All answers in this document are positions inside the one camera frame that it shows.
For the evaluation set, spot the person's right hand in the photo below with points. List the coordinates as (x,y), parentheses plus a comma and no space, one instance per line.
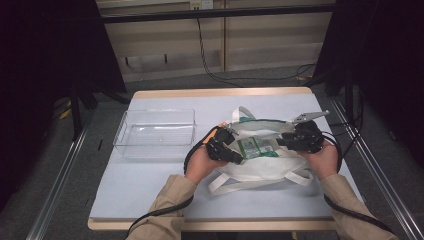
(321,160)

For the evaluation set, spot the green snack packet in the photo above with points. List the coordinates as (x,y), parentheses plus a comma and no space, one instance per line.
(267,146)
(249,148)

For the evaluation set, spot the dark curtain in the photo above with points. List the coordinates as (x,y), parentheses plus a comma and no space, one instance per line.
(383,66)
(43,66)

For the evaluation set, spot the white tote bag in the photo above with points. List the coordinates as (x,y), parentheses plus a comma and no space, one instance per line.
(263,166)

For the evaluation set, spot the metal floor rail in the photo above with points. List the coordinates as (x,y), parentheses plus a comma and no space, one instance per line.
(56,186)
(376,170)

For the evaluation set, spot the clear plastic container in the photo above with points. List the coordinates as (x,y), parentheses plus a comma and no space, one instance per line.
(155,133)

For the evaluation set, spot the wall power socket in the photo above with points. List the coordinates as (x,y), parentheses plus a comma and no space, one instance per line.
(201,4)

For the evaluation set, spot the person's left hand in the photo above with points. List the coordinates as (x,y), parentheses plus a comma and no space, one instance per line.
(201,165)

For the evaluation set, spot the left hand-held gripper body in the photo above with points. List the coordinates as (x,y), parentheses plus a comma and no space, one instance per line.
(216,149)

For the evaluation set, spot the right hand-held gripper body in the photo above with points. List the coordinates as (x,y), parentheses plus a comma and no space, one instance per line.
(308,135)

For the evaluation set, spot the pale table cover sheet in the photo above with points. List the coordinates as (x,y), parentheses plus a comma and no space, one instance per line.
(150,186)

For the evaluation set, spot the black metal stand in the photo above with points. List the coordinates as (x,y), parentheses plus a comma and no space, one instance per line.
(77,110)

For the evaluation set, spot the black horizontal bar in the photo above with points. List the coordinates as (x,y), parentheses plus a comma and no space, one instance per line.
(216,13)

